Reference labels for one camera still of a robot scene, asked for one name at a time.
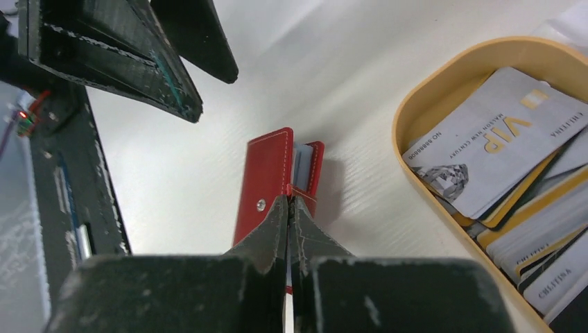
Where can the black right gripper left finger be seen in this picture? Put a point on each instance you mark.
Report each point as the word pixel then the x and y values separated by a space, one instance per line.
pixel 242 290

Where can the tan oval card tray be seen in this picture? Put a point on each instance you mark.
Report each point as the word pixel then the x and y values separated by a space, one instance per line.
pixel 559 66

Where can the silver VIP card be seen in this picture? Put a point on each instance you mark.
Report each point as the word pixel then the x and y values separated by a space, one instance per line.
pixel 495 137

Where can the stack of cards in tray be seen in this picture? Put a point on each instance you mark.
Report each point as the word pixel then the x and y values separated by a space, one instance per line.
pixel 542 243

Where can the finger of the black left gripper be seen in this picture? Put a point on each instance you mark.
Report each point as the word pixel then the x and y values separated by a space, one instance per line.
pixel 117 46
pixel 195 31

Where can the red leather card holder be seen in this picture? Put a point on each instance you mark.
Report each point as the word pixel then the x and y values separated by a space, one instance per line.
pixel 276 165

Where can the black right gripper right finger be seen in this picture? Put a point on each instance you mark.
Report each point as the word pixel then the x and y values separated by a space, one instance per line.
pixel 334 291

